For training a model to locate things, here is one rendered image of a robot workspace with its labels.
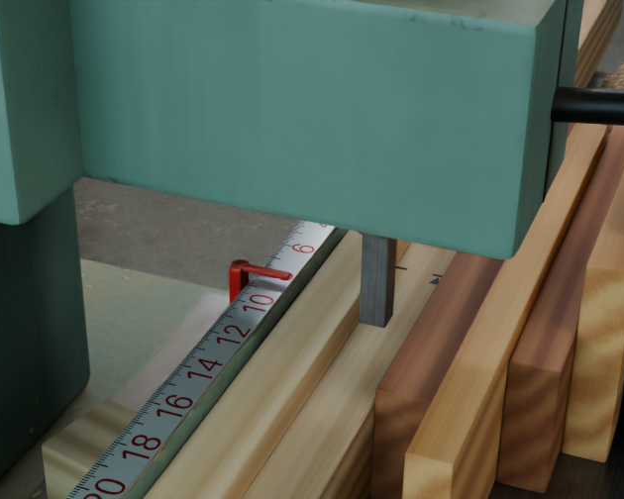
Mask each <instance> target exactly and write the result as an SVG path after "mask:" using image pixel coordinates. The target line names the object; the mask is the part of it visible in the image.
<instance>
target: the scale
mask: <svg viewBox="0 0 624 499"><path fill-rule="evenodd" d="M336 228H337V227H333V226H328V225H322V224H317V223H312V222H307V221H302V220H301V221H300V223H299V224H298V225H297V226H296V227H295V228H294V230H293V231H292V232H291V233H290V234H289V236H288V237H287V238H286V239H285V240H284V241H283V243H282V244H281V245H280V246H279V247H278V249H277V250H276V251H275V252H274V253H273V254H272V256H271V257H270V258H269V259H268V260H267V261H266V263H265V264H264V265H263V267H268V268H273V269H278V270H282V271H287V272H290V277H289V279H288V280H283V279H279V278H274V277H270V276H265V275H260V274H256V275H255V276H254V277H253V278H252V279H251V281H250V282H249V283H248V284H247V285H246V286H245V288H244V289H243V290H242V291H241V292H240V294H239V295H238V296H237V297H236V298H235V299H234V301H233V302H232V303H231V304H230V305H229V307H228V308H227V309H226V310H225V311H224V312H223V314H222V315H221V316H220V317H219V318H218V319H217V321H216V322H215V323H214V324H213V325H212V327H211V328H210V329H209V330H208V331H207V332H206V334H205V335H204V336H203V337H202V338H201V340H200V341H199V342H198V343H197V344H196V345H195V347H194V348H193V349H192V350H191V351H190V353H189V354H188V355H187V356H186V357H185V358H184V360H183V361H182V362H181V363H180V364H179V366H178V367H177V368H176V369H175V370H174V371H173V373H172V374H171V375H170V376H169V377H168V378H167V380H166V381H165V382H164V383H163V384H162V386H161V387H160V388H159V389H158V390H157V391H156V393H155V394H154V395H153V396H152V398H151V399H150V400H149V401H148V402H147V403H146V405H145V406H144V407H143V408H142V409H141V411H140V412H139V413H138V414H137V415H136V416H135V418H134V419H133V420H132V421H131V422H130V424H129V425H128V426H127V427H126V428H125V429H124V431H123V432H122V433H121V434H120V435H119V436H118V438H117V439H116V440H115V441H114V442H113V444H112V445H110V446H109V447H108V448H107V450H106V451H105V452H104V453H103V454H102V456H101V457H100V458H99V459H98V460H97V461H96V463H95V464H94V465H93V466H92V467H91V469H90V470H89V471H88V472H87V473H86V474H85V476H84V477H83V478H82V479H81V480H80V482H79V483H78V484H77V485H76V486H75V487H74V489H73V490H72V491H71V492H70V493H69V494H68V496H67V497H66V498H65V499H123V498H124V496H125V495H126V494H127V493H128V491H129V490H130V489H131V487H132V486H133V485H134V484H135V482H136V481H137V480H138V479H139V477H140V476H141V475H142V473H143V472H144V471H145V470H146V468H147V467H148V466H149V465H150V463H151V462H152V461H153V459H154V458H155V457H156V455H157V454H158V453H159V452H160V450H161V449H162V448H163V447H164V445H165V444H166V443H167V441H168V440H169V439H170V438H171V436H172V435H173V434H174V433H175V431H176V430H177V429H178V427H179V426H180V425H181V424H182V422H183V421H184V420H185V419H186V417H187V416H188V415H189V414H190V412H191V411H192V410H193V408H194V407H195V406H196V405H197V403H198V402H199V401H200V400H201V398H202V397H203V396H204V394H205V393H206V392H207V391H208V389H209V388H210V387H211V386H212V384H213V383H214V382H215V380H216V379H217V378H218V377H219V375H220V374H221V373H222V372H223V370H224V369H225V368H226V367H227V365H228V364H229V363H230V361H231V360H232V359H233V358H234V356H235V355H236V354H237V353H238V351H239V350H240V349H241V347H242V346H243V345H244V344H245V342H246V341H247V340H248V339H249V337H250V336H251V335H252V333H253V332H254V331H255V330H256V328H257V327H258V326H259V325H260V323H261V322H262V321H263V319H264V318H265V317H266V315H267V314H268V313H269V312H270V310H271V309H272V308H273V307H274V305H275V304H276V303H277V301H278V300H279V299H280V298H281V296H282V295H283V294H284V293H285V291H286V290H287V289H288V288H289V286H290V285H291V284H292V282H293V281H294V280H295V279H296V277H297V276H298V275H299V274H300V272H301V271H302V270H303V268H304V267H305V266H306V265H307V263H308V262H309V261H310V260H311V258H312V257H313V256H314V254H315V253H316V252H317V251H318V249H319V248H320V247H321V246H322V244H323V243H324V242H326V240H327V239H328V238H329V236H330V235H331V234H332V233H333V231H334V230H335V229H336Z"/></svg>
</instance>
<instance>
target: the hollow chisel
mask: <svg viewBox="0 0 624 499"><path fill-rule="evenodd" d="M396 247H397V239H372V238H368V237H365V236H363V245H362V272H361V298H360V323H363V324H368V325H372V326H377V327H381V328H385V327H386V325H387V323H388V322H389V320H390V319H391V317H392V315H393V302H394V284H395V265H396Z"/></svg>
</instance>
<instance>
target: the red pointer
mask: <svg viewBox="0 0 624 499"><path fill-rule="evenodd" d="M249 272H251V273H256V274H260V275H265V276H270V277H274V278H279V279H283V280H288V279H289V277H290V272H287V271H282V270H278V269H273V268H268V267H263V266H259V265H254V264H249V262H248V261H247V260H245V259H236V260H234V261H233V262H232V264H231V266H230V268H229V286H230V304H231V303H232V302H233V301H234V299H235V298H236V297H237V296H238V295H239V294H240V292H241V291H242V290H243V289H244V288H245V286H246V285H247V284H248V283H249Z"/></svg>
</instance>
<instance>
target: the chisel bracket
mask: <svg viewBox="0 0 624 499"><path fill-rule="evenodd" d="M68 2H69V13H70V24H71V35H72V46H73V58H74V69H75V81H76V92H77V104H78V115H79V126H80V137H81V148H82V160H83V177H88V178H93V179H98V180H103V181H108V182H113V183H118V184H123V185H128V186H133V187H138V188H143V189H148V190H152V191H157V192H162V193H167V194H172V195H177V196H182V197H187V198H193V199H198V200H203V201H208V202H213V203H218V204H223V205H228V206H233V207H238V208H243V209H248V210H253V211H258V212H263V213H268V214H272V215H277V216H282V217H287V218H292V219H297V220H302V221H307V222H312V223H317V224H322V225H328V226H333V227H338V228H343V229H348V230H353V231H357V232H358V233H359V234H361V235H363V236H365V237H368V238H372V239H398V240H402V241H407V242H412V243H417V244H422V245H427V246H432V247H437V248H442V249H447V250H456V251H462V252H467V253H472V254H477V255H482V256H487V257H492V258H497V259H510V258H512V257H514V256H515V254H516V253H517V251H518V250H519V249H520V247H521V245H522V243H523V241H524V239H525V237H526V235H527V233H528V231H529V229H530V227H531V225H532V223H533V221H534V219H535V217H536V215H537V213H538V211H539V209H540V207H541V205H542V203H544V201H545V198H546V195H547V193H548V191H549V189H550V187H551V185H552V183H553V181H554V179H555V177H556V175H557V173H558V171H559V169H560V167H561V165H562V163H563V161H564V159H565V152H566V144H567V136H568V128H569V123H565V122H552V121H551V109H552V103H553V98H554V94H555V91H556V89H558V87H559V86H564V87H573V83H574V75H575V67H576V59H577V51H578V43H579V35H580V27H581V19H582V11H583V3H584V0H68Z"/></svg>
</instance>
